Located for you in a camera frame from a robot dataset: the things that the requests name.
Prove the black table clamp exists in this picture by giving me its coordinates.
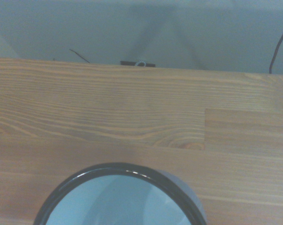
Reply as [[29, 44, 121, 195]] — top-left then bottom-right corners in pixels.
[[120, 60, 155, 68]]

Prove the black hanging cable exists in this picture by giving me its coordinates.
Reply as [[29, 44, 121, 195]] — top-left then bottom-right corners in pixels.
[[269, 0, 283, 75]]

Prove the thin black wire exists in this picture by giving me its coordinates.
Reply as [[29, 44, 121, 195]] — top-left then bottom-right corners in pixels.
[[69, 48, 91, 64]]

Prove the blue enamel mug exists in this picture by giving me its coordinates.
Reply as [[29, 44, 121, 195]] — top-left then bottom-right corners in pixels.
[[32, 162, 207, 225]]

